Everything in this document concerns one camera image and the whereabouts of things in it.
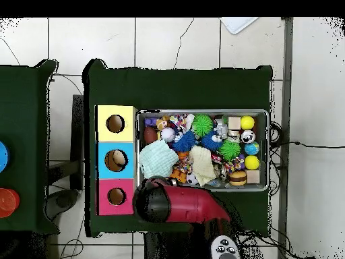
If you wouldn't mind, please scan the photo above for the white baseball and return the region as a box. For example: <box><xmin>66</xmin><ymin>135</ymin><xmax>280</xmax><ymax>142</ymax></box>
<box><xmin>160</xmin><ymin>127</ymin><xmax>177</xmax><ymax>143</ymax></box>

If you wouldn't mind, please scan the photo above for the cream white cloth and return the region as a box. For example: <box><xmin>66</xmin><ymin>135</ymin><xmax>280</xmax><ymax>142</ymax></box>
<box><xmin>188</xmin><ymin>144</ymin><xmax>217</xmax><ymax>188</ymax></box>

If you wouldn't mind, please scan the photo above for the wooden box with three holes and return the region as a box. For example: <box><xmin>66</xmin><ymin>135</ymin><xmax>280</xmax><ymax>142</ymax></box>
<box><xmin>94</xmin><ymin>104</ymin><xmax>139</xmax><ymax>217</ymax></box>

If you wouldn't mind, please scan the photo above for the red round disc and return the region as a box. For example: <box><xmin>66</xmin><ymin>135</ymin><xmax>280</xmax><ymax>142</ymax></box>
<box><xmin>0</xmin><ymin>188</ymin><xmax>20</xmax><ymax>219</ymax></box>

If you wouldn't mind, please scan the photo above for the toy hamburger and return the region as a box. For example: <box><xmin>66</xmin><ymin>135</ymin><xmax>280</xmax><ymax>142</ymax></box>
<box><xmin>228</xmin><ymin>169</ymin><xmax>248</xmax><ymax>187</ymax></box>

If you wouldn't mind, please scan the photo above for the grey metal rail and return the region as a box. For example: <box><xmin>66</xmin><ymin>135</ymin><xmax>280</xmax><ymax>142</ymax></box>
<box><xmin>277</xmin><ymin>17</ymin><xmax>294</xmax><ymax>259</ymax></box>

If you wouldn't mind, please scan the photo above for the blue round disc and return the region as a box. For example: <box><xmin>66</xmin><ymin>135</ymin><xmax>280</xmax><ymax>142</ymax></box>
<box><xmin>0</xmin><ymin>140</ymin><xmax>11</xmax><ymax>173</ymax></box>

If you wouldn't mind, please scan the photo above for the blue spiky ball with eyes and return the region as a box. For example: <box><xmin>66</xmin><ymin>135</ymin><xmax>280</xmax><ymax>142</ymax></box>
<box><xmin>200</xmin><ymin>130</ymin><xmax>224</xmax><ymax>152</ymax></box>
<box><xmin>171</xmin><ymin>129</ymin><xmax>197</xmax><ymax>154</ymax></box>

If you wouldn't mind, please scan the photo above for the thin black cable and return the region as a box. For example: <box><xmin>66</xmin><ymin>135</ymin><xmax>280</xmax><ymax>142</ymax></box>
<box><xmin>173</xmin><ymin>17</ymin><xmax>195</xmax><ymax>70</ymax></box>
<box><xmin>269</xmin><ymin>121</ymin><xmax>345</xmax><ymax>173</ymax></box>

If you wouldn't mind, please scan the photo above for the small tan plush figure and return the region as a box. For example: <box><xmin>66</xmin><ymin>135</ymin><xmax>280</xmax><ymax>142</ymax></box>
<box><xmin>156</xmin><ymin>117</ymin><xmax>170</xmax><ymax>132</ymax></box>

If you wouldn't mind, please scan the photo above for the dark green table cloth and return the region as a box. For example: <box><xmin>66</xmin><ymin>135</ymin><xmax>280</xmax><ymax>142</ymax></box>
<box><xmin>0</xmin><ymin>59</ymin><xmax>59</xmax><ymax>235</ymax></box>
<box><xmin>83</xmin><ymin>59</ymin><xmax>273</xmax><ymax>238</ymax></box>

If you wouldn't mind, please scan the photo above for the dark grey rounded base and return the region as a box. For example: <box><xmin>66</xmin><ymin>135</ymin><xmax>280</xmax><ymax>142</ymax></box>
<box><xmin>44</xmin><ymin>188</ymin><xmax>80</xmax><ymax>221</ymax></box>

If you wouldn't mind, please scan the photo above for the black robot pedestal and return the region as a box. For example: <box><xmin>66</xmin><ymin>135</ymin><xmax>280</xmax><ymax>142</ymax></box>
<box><xmin>144</xmin><ymin>223</ymin><xmax>214</xmax><ymax>259</ymax></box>

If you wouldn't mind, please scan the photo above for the mint green cloth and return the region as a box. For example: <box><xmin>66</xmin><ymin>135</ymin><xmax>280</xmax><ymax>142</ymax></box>
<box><xmin>138</xmin><ymin>139</ymin><xmax>180</xmax><ymax>180</ymax></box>

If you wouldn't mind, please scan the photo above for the white board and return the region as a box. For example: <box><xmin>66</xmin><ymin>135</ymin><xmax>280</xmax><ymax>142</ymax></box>
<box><xmin>219</xmin><ymin>17</ymin><xmax>259</xmax><ymax>35</ymax></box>

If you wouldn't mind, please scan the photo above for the shallow clear mesh bin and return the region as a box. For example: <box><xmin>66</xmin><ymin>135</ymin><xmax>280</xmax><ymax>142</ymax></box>
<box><xmin>135</xmin><ymin>108</ymin><xmax>270</xmax><ymax>193</ymax></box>

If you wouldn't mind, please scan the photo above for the black upright panel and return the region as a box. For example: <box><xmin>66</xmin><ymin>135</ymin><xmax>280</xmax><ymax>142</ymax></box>
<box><xmin>70</xmin><ymin>94</ymin><xmax>85</xmax><ymax>191</ymax></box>

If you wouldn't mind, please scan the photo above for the green spiky ball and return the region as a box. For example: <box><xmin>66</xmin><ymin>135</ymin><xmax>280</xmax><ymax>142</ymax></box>
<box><xmin>218</xmin><ymin>139</ymin><xmax>241</xmax><ymax>162</ymax></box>
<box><xmin>191</xmin><ymin>113</ymin><xmax>214</xmax><ymax>138</ymax></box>

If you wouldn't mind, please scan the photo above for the brown toy football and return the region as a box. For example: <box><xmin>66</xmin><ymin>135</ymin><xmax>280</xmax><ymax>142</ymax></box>
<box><xmin>143</xmin><ymin>125</ymin><xmax>159</xmax><ymax>145</ymax></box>

